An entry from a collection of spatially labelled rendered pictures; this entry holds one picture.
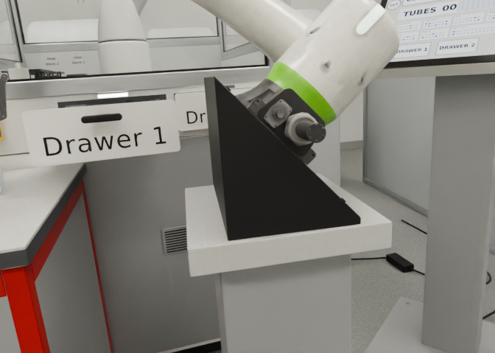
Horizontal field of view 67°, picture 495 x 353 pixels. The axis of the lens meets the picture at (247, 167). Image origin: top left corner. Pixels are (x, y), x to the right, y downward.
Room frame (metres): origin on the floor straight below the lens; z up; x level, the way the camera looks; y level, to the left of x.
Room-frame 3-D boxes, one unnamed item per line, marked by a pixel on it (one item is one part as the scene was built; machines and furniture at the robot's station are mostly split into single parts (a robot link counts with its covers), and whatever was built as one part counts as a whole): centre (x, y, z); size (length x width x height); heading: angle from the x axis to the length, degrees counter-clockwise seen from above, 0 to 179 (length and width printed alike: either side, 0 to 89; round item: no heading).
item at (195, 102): (1.16, 0.06, 0.87); 0.29 x 0.02 x 0.11; 105
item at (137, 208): (1.55, 0.44, 0.40); 1.03 x 0.95 x 0.80; 105
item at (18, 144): (1.55, 0.45, 0.87); 1.02 x 0.95 x 0.14; 105
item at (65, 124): (0.77, 0.28, 0.87); 0.29 x 0.02 x 0.11; 105
